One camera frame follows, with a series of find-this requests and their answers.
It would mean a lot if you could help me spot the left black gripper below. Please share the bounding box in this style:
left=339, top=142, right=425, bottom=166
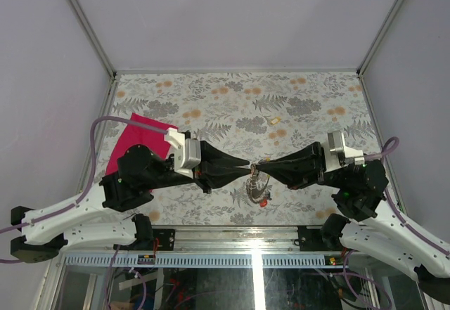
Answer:
left=148, top=141, right=254, bottom=195

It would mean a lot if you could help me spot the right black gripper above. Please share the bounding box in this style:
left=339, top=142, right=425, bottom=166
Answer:
left=255, top=140, right=347, bottom=189

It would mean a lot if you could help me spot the metal spiral keyring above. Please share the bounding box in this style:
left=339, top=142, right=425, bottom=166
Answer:
left=245, top=164, right=271, bottom=205

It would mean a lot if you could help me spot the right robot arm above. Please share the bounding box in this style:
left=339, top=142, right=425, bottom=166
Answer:
left=255, top=139, right=449, bottom=304

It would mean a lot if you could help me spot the small yellow tag far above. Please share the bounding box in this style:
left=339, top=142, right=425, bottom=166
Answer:
left=270, top=117, right=281, bottom=125

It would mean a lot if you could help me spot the pink folded cloth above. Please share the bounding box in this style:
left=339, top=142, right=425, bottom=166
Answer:
left=100, top=113, right=176, bottom=195

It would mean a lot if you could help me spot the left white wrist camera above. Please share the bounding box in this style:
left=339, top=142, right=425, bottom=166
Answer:
left=165, top=128, right=201, bottom=179

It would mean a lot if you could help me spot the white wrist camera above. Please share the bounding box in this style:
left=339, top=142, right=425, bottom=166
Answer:
left=322, top=131, right=365, bottom=172
left=165, top=128, right=201, bottom=179

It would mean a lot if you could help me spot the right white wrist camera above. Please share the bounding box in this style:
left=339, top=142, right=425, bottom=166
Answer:
left=322, top=131, right=365, bottom=172

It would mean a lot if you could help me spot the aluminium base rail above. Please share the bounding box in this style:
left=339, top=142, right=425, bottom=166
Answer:
left=52, top=224, right=352, bottom=253

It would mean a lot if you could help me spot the white slotted cable duct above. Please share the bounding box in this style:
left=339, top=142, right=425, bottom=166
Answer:
left=64, top=253, right=326, bottom=269

